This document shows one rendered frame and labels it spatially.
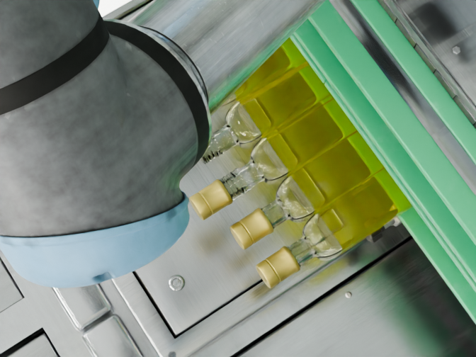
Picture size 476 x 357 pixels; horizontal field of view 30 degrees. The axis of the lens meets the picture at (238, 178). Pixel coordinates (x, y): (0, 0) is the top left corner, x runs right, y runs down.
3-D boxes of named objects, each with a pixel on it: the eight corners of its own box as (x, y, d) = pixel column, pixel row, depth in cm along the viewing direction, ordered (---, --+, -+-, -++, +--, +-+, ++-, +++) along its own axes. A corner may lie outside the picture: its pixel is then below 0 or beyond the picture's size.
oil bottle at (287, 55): (325, 10, 122) (194, 90, 118) (331, -9, 116) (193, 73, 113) (349, 42, 121) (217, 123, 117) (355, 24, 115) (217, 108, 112)
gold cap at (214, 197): (217, 183, 114) (188, 201, 113) (217, 176, 110) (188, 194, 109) (232, 205, 113) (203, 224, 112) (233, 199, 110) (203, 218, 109)
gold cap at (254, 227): (273, 234, 112) (244, 253, 112) (257, 212, 113) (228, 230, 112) (274, 227, 109) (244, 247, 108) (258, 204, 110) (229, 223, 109)
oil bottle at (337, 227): (426, 146, 117) (293, 233, 113) (437, 132, 112) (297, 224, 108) (452, 180, 116) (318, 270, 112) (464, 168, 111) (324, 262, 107)
